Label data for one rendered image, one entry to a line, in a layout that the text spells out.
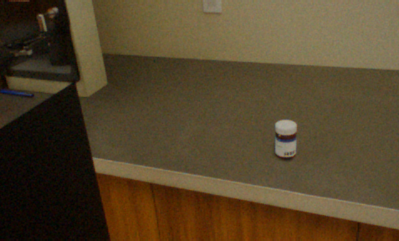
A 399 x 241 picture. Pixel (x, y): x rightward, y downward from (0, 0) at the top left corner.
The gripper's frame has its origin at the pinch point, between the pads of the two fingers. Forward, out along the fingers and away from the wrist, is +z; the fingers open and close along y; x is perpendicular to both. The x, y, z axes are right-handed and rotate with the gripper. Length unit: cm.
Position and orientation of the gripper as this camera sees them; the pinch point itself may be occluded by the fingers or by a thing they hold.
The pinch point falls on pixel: (45, 36)
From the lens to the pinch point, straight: 128.5
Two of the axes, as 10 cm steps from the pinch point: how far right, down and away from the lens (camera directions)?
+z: 3.8, -4.4, 8.1
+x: 0.8, 8.9, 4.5
